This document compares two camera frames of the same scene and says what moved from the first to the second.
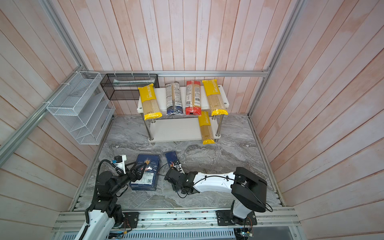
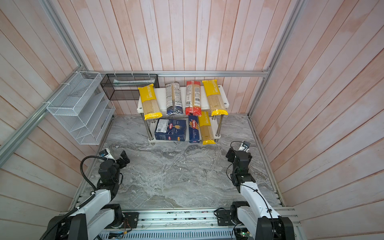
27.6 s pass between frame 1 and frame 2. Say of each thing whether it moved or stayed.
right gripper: moved
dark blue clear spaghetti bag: stayed
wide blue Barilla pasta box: moved
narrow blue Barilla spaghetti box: moved
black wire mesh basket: stayed
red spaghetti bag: stayed
